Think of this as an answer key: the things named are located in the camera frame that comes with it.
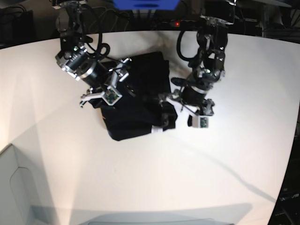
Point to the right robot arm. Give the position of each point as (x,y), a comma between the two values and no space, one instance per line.
(82,61)

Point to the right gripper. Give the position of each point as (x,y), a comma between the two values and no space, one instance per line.
(99,78)

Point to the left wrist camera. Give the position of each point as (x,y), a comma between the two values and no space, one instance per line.
(200,121)

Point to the blue plastic bin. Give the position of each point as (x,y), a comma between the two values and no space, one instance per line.
(146,4)

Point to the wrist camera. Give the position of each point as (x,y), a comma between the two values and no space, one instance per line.
(111,96)
(200,121)

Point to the black power strip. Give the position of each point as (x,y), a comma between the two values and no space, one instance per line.
(178,25)

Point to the white shirt label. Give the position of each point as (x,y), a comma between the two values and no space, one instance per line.
(156,129)

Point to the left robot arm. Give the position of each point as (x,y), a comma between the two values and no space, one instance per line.
(207,65)

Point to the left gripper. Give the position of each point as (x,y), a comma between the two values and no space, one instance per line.
(188,100)

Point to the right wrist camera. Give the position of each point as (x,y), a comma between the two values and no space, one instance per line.
(111,96)

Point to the black T-shirt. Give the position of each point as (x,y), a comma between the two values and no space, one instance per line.
(134,116)

